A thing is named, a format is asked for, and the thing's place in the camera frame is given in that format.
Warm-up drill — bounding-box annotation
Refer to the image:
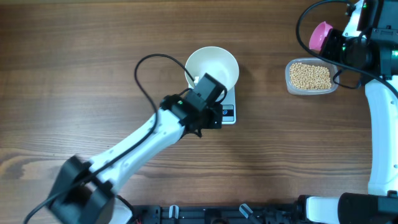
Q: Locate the white bowl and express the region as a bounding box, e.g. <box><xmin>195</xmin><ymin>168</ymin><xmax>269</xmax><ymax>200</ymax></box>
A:
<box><xmin>185</xmin><ymin>46</ymin><xmax>239</xmax><ymax>90</ymax></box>

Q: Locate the clear plastic container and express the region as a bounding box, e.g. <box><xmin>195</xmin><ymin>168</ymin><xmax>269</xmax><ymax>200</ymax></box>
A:
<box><xmin>285</xmin><ymin>58</ymin><xmax>338</xmax><ymax>95</ymax></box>

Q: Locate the black left camera cable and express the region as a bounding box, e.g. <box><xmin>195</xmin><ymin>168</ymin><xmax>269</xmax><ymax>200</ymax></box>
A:
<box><xmin>23</xmin><ymin>54</ymin><xmax>197</xmax><ymax>224</ymax></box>

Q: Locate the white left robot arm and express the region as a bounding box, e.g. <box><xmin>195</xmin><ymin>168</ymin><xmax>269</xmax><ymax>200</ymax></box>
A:
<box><xmin>47</xmin><ymin>74</ymin><xmax>226</xmax><ymax>223</ymax></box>

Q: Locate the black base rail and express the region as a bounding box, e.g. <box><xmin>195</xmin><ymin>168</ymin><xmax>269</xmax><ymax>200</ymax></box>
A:
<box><xmin>128</xmin><ymin>204</ymin><xmax>300</xmax><ymax>224</ymax></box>

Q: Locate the pink plastic scoop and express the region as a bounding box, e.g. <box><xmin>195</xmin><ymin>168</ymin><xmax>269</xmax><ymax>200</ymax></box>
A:
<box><xmin>308</xmin><ymin>21</ymin><xmax>333</xmax><ymax>51</ymax></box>

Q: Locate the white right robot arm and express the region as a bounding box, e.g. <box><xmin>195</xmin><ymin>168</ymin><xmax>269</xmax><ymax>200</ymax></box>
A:
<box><xmin>292</xmin><ymin>1</ymin><xmax>397</xmax><ymax>223</ymax></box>

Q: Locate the soybeans pile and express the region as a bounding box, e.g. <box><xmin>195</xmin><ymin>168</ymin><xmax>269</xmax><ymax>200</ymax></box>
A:
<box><xmin>289</xmin><ymin>63</ymin><xmax>331</xmax><ymax>90</ymax></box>

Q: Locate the white digital kitchen scale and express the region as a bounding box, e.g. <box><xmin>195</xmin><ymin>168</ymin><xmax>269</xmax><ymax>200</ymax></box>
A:
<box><xmin>186</xmin><ymin>83</ymin><xmax>236</xmax><ymax>125</ymax></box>

